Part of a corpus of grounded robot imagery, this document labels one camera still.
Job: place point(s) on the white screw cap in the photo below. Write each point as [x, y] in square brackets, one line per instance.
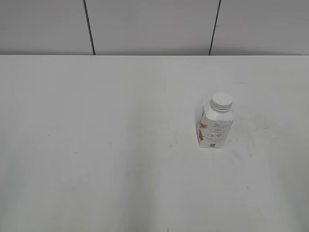
[221, 102]

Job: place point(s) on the white carton drink bottle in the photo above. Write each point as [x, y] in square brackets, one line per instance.
[214, 125]

